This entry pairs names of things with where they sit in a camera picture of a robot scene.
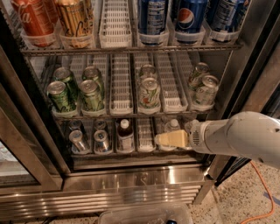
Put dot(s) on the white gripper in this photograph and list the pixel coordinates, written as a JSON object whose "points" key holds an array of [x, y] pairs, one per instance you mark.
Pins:
{"points": [[198, 136]]}

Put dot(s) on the white green 7up can front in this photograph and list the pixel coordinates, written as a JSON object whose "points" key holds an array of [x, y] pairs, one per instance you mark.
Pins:
{"points": [[206, 91]]}

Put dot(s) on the white green 7up can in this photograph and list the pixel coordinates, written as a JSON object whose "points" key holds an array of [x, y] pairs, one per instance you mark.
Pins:
{"points": [[206, 91], [198, 72]]}

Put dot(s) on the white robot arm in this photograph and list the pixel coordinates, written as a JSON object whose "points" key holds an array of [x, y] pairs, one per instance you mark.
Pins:
{"points": [[246, 135]]}

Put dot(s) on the white diet soda can front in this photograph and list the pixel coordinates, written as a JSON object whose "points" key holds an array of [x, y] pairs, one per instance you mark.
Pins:
{"points": [[149, 93]]}

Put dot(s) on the white diet soda can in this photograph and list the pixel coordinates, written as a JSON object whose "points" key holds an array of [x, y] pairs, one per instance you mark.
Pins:
{"points": [[147, 71], [149, 93]]}

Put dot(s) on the empty white shelf tray middle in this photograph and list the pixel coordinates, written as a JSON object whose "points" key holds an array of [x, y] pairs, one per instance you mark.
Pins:
{"points": [[121, 97]]}

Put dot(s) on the white green 7up can rear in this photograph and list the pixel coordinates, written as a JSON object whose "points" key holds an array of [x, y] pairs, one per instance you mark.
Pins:
{"points": [[198, 72]]}

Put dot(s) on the white diet soda can rear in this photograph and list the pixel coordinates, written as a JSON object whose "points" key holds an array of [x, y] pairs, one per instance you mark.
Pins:
{"points": [[147, 71]]}

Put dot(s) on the silver can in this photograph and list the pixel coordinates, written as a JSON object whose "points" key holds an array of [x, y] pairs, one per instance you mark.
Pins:
{"points": [[80, 144], [77, 125], [101, 142], [100, 124]]}

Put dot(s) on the fridge glass door right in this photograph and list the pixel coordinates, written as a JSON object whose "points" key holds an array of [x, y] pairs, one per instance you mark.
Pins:
{"points": [[260, 91]]}

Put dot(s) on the green soda can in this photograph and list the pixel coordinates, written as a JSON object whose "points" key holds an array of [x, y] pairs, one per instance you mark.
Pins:
{"points": [[94, 74], [59, 95], [91, 95], [67, 76]]}

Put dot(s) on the silver can front left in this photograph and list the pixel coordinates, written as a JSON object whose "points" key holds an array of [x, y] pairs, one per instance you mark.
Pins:
{"points": [[80, 144]]}

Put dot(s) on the silver can rear left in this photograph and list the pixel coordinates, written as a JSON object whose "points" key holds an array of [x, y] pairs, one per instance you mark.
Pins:
{"points": [[77, 125]]}

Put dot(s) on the stainless steel fridge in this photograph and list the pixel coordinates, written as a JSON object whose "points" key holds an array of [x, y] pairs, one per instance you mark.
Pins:
{"points": [[40, 174]]}

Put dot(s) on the blue pepsi can middle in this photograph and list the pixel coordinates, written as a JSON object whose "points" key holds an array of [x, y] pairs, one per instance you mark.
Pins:
{"points": [[189, 20]]}

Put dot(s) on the blue pepsi can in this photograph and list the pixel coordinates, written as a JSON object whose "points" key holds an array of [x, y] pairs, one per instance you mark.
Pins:
{"points": [[151, 20], [226, 18], [189, 20]]}

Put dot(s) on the blue pepsi can left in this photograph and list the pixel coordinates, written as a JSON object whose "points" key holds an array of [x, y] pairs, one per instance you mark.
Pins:
{"points": [[151, 20]]}

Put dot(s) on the green soda can front left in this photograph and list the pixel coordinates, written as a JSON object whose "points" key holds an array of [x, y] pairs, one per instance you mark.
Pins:
{"points": [[59, 95]]}

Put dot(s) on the blue pepsi can right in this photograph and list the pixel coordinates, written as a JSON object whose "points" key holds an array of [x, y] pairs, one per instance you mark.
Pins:
{"points": [[226, 18]]}

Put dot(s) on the green soda can rear left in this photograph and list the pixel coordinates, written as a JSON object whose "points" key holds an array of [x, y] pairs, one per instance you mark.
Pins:
{"points": [[67, 76]]}

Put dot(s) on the gold soda can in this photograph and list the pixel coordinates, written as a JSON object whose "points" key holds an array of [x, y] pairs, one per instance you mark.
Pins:
{"points": [[77, 21]]}

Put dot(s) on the red coca-cola can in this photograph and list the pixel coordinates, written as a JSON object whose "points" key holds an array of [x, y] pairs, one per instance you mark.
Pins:
{"points": [[35, 21]]}

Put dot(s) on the empty white tray bottom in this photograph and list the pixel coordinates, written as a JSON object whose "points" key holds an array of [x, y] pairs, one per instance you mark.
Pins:
{"points": [[145, 133]]}

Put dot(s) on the empty white tray middle right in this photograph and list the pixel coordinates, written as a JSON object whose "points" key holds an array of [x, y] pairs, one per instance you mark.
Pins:
{"points": [[173, 96]]}

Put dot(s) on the dark juice bottle white cap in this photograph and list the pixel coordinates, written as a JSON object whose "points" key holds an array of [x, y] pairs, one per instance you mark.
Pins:
{"points": [[125, 135]]}

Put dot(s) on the clear plastic bin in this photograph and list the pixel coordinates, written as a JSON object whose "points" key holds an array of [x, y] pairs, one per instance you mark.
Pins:
{"points": [[166, 213]]}

